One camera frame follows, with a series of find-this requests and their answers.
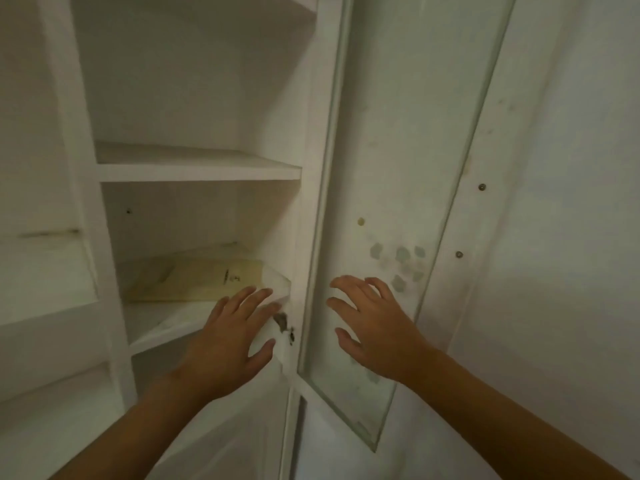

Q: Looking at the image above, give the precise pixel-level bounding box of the person's right hand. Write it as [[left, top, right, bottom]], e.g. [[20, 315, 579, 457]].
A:
[[326, 275, 442, 391]]

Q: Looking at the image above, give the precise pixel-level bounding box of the white cabinet shelf board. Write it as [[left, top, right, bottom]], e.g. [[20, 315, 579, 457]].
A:
[[94, 141, 303, 184]]

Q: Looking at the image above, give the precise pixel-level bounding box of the person's left forearm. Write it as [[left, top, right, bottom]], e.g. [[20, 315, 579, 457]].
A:
[[50, 367, 241, 480]]

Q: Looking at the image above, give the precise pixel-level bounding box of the white framed glass cabinet door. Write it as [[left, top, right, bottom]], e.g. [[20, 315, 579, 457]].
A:
[[277, 0, 596, 480]]

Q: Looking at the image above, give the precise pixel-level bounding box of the person's right forearm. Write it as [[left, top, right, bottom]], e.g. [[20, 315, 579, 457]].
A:
[[400, 347, 632, 480]]

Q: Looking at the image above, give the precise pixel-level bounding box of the white wooden cabinet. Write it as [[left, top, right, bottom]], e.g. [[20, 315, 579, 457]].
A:
[[0, 0, 351, 480]]

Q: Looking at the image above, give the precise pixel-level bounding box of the person's left hand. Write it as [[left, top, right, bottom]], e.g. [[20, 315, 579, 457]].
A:
[[176, 286, 284, 401]]

